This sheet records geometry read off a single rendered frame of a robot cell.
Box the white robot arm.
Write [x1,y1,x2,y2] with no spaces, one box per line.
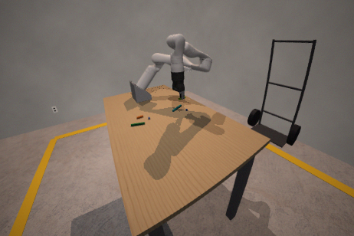
[136,34,212,90]

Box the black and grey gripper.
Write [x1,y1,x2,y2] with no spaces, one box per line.
[171,63,192,100]

